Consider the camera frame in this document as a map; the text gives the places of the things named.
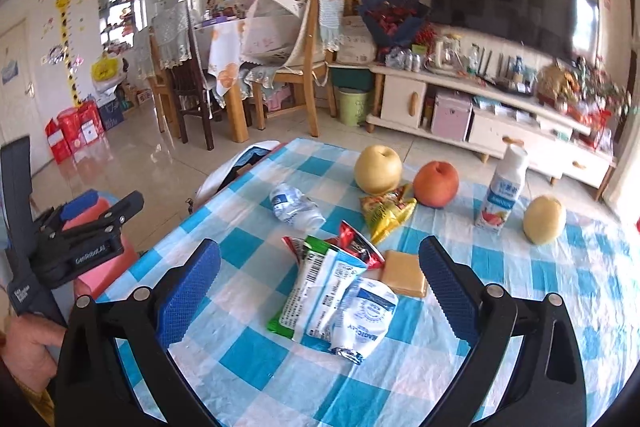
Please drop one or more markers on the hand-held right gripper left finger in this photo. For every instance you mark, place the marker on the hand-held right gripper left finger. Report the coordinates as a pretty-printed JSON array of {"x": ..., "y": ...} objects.
[{"x": 187, "y": 292}]

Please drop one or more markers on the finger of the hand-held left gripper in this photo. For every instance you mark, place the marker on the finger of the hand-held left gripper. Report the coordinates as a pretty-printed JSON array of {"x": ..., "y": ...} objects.
[
  {"x": 80, "y": 204},
  {"x": 115, "y": 214}
]

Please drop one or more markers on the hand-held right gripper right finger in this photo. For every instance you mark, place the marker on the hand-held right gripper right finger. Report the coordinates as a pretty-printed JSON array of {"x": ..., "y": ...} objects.
[{"x": 450, "y": 297}]

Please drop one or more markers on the white blue pouch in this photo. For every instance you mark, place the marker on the white blue pouch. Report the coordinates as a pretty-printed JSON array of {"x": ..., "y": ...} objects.
[{"x": 367, "y": 317}]

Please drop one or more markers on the red snack wrapper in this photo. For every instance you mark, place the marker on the red snack wrapper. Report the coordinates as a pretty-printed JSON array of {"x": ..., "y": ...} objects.
[{"x": 360, "y": 247}]

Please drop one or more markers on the green white wet wipes packet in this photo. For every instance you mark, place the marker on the green white wet wipes packet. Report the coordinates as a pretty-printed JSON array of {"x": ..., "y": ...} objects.
[{"x": 315, "y": 287}]

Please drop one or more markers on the person's left hand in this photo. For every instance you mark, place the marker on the person's left hand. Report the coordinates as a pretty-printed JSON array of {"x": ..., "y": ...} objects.
[{"x": 27, "y": 347}]

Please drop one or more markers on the tan square packet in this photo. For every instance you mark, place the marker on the tan square packet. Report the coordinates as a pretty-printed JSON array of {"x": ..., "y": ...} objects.
[{"x": 405, "y": 274}]

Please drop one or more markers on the red gift box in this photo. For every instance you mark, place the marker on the red gift box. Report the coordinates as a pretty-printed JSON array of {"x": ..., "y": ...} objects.
[
  {"x": 91, "y": 122},
  {"x": 71, "y": 129},
  {"x": 59, "y": 142}
]

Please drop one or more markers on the blue gift box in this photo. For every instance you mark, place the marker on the blue gift box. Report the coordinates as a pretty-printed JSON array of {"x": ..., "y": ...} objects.
[{"x": 112, "y": 114}]

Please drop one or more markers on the yellow snack wrapper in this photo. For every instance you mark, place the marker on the yellow snack wrapper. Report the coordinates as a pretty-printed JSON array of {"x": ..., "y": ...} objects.
[{"x": 387, "y": 212}]

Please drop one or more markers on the white yogurt bottle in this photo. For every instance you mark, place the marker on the white yogurt bottle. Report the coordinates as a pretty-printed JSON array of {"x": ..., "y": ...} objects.
[{"x": 500, "y": 197}]

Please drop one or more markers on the red orange apple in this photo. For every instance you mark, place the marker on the red orange apple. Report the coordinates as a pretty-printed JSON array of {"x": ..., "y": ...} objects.
[{"x": 436, "y": 184}]

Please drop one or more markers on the yellow pear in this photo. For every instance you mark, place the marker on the yellow pear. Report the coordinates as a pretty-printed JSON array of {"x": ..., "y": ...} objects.
[
  {"x": 545, "y": 219},
  {"x": 378, "y": 169}
]

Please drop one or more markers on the blue checked tablecloth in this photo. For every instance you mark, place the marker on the blue checked tablecloth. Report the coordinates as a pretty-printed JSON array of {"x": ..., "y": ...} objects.
[{"x": 280, "y": 377}]

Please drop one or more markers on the dark wooden chair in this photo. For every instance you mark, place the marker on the dark wooden chair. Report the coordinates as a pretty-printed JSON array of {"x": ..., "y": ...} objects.
[
  {"x": 170, "y": 42},
  {"x": 192, "y": 107}
]

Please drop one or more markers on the crushed clear plastic bottle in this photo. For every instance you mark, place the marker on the crushed clear plastic bottle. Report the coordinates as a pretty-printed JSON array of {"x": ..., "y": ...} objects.
[{"x": 295, "y": 207}]

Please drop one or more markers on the yellow plastic bag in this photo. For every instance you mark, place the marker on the yellow plastic bag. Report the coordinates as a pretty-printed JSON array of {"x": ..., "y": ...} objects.
[{"x": 105, "y": 68}]

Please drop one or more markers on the pink storage box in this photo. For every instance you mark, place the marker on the pink storage box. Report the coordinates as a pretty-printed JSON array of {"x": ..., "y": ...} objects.
[{"x": 451, "y": 114}]

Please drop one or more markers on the dining table printed cloth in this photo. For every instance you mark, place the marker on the dining table printed cloth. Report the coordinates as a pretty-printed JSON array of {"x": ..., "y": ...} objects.
[{"x": 222, "y": 57}]

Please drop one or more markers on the white TV cabinet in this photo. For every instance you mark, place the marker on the white TV cabinet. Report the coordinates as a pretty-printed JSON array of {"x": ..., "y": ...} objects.
[{"x": 500, "y": 107}]

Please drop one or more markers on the green waste bin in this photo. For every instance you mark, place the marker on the green waste bin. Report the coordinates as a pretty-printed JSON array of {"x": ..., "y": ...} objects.
[{"x": 352, "y": 104}]

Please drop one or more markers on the golden ornament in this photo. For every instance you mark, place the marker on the golden ornament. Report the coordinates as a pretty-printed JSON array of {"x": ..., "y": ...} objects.
[{"x": 555, "y": 82}]

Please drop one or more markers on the glass kettle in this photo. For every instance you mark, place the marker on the glass kettle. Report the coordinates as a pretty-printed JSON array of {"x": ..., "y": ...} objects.
[{"x": 447, "y": 52}]

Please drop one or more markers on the wooden chair with white cloth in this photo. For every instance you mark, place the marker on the wooden chair with white cloth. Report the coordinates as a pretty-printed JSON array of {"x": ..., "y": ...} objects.
[{"x": 290, "y": 32}]

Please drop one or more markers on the artificial flower cluster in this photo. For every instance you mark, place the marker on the artificial flower cluster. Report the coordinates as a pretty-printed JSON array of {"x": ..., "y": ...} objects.
[{"x": 602, "y": 82}]

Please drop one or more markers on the white printed sack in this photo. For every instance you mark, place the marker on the white printed sack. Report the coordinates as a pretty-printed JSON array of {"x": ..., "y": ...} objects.
[{"x": 356, "y": 42}]

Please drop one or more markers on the dark blue flower bouquet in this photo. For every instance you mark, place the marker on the dark blue flower bouquet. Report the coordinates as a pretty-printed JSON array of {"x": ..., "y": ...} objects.
[{"x": 395, "y": 22}]

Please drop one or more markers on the giraffe height wall sticker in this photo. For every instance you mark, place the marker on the giraffe height wall sticker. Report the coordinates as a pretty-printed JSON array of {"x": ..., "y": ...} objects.
[{"x": 67, "y": 37}]

